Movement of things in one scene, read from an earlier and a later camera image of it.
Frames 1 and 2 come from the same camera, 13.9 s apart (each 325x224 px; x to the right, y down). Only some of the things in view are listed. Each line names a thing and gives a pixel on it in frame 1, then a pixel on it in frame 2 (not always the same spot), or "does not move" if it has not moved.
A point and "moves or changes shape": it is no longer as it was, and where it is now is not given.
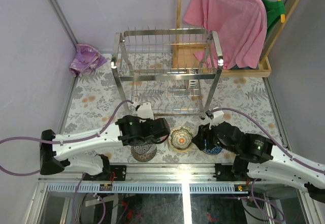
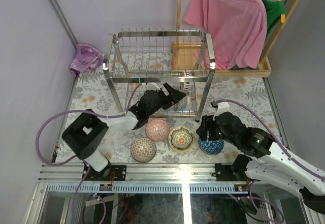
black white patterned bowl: (143, 153) to (183, 103)
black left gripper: (157, 128) to (165, 98)
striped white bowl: (193, 83) to (187, 85)
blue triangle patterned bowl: (214, 151) does not move
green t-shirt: (273, 9) does not move
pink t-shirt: (236, 25) does not move
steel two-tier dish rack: (167, 71) moves or changes shape
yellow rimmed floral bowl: (180, 139) does not move
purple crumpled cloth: (87, 58) does not move
